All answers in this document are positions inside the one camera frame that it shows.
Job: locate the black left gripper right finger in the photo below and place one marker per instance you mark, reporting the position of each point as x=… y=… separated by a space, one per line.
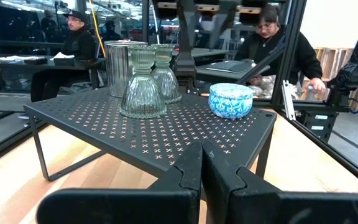
x=259 y=208

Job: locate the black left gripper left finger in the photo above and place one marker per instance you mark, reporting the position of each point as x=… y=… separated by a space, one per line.
x=166 y=205

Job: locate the silver metal bracket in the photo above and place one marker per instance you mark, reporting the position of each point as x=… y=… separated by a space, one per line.
x=287 y=99

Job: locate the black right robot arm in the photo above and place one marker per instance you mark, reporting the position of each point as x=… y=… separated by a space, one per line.
x=353 y=71

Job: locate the white tissue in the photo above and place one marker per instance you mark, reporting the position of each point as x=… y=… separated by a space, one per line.
x=61 y=56

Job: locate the silver ribbed can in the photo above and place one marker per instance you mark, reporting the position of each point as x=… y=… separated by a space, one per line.
x=117 y=68

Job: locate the white papers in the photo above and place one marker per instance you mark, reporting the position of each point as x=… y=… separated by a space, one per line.
x=14 y=58

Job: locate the black aluminium rig frame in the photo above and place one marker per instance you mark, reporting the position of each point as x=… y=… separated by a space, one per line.
x=286 y=53

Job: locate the wooden pallet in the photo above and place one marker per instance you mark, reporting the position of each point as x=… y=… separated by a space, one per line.
x=334 y=56

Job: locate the grey office desk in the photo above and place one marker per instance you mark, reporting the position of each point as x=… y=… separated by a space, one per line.
x=204 y=53

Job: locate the black office desk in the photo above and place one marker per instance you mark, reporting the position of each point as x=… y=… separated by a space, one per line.
x=26 y=65

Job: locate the black perforated metal shelf riser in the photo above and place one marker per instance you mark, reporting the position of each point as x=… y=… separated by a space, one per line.
x=104 y=124

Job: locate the clear glass candlestick holder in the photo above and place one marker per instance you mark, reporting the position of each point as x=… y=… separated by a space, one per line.
x=143 y=96
x=169 y=84

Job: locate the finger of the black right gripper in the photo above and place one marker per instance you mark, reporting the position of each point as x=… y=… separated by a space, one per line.
x=185 y=62
x=222 y=31

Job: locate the dark grey laptop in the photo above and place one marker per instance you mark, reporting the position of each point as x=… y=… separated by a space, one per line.
x=232 y=66

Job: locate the person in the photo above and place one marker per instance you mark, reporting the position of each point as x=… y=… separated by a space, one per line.
x=109 y=32
x=79 y=43
x=303 y=56
x=48 y=26

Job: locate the light blue patterned candle tin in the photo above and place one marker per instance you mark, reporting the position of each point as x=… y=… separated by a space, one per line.
x=231 y=102

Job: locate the crumpled plastic bag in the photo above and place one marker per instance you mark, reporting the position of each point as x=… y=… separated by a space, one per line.
x=263 y=87

